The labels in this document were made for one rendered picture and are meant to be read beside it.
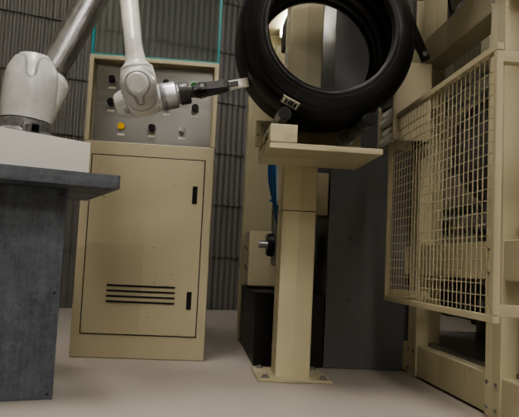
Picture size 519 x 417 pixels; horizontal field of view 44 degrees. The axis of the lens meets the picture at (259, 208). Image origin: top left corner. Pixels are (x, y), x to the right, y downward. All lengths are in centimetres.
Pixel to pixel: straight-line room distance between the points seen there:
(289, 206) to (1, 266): 104
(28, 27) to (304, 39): 329
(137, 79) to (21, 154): 39
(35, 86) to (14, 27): 341
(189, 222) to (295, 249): 54
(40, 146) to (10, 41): 351
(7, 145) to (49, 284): 41
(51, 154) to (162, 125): 96
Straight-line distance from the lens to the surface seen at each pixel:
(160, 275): 273
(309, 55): 254
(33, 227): 197
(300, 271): 241
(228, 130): 572
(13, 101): 207
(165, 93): 215
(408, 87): 253
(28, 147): 196
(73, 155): 197
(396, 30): 223
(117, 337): 277
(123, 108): 215
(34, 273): 197
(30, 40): 546
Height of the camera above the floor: 42
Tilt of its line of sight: 5 degrees up
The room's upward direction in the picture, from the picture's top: 3 degrees clockwise
